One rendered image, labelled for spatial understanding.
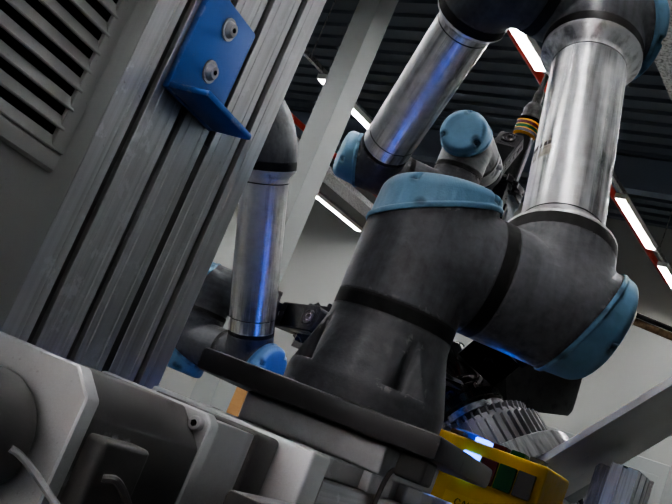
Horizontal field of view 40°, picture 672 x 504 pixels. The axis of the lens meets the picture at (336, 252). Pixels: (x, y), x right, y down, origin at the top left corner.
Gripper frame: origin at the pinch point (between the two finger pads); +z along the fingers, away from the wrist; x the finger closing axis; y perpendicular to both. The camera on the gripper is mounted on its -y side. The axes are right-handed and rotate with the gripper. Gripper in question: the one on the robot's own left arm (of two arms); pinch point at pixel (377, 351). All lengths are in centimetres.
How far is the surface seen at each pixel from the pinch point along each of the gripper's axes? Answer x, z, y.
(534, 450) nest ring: 7.0, 28.4, -8.7
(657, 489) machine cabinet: -122, 353, 619
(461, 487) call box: 21.2, 9.4, -43.8
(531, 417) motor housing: 0.5, 28.7, -1.1
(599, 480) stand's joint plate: 5.4, 44.6, 2.1
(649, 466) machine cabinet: -140, 344, 625
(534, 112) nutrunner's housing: -52, 11, -3
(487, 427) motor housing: 5.4, 21.6, -2.7
